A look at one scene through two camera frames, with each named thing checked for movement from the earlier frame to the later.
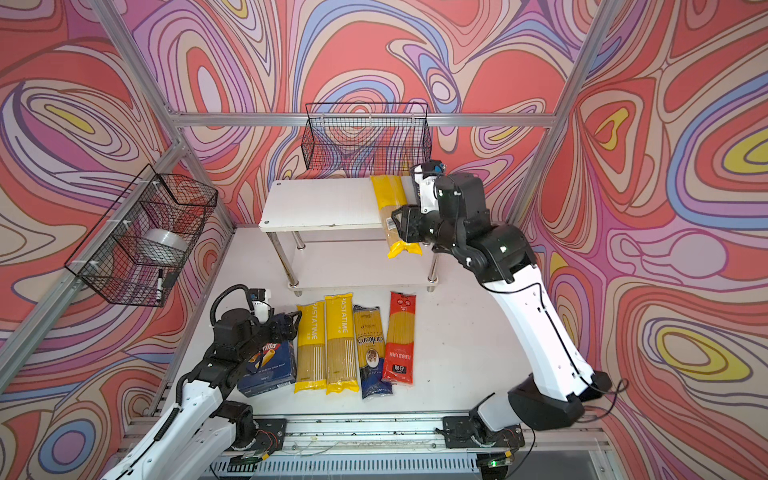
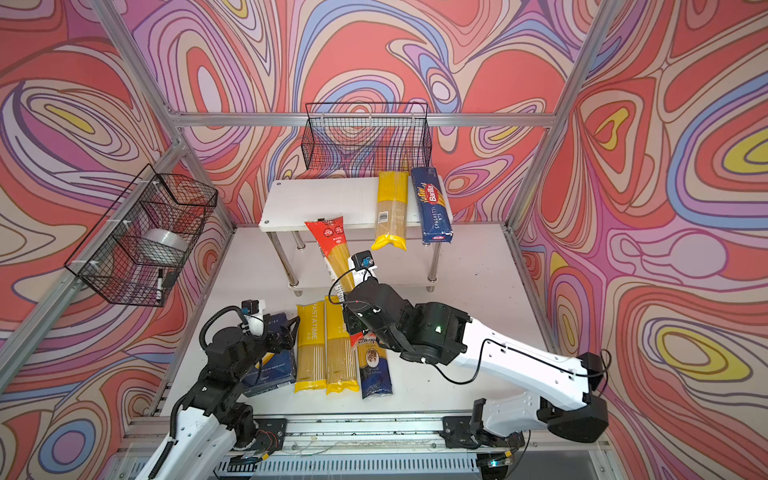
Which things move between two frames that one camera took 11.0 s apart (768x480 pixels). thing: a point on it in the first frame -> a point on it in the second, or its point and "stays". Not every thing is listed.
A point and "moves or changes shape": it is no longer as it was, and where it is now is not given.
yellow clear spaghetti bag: (391, 197) moves or changes shape
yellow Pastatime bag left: (312, 367) stays
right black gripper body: (420, 229) -> (356, 324)
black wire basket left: (136, 252) stays
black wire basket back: (366, 137) stays
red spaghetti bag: (400, 339) -> (330, 235)
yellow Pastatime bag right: (340, 360) stays
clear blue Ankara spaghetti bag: (371, 352) stays
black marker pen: (160, 284) stays
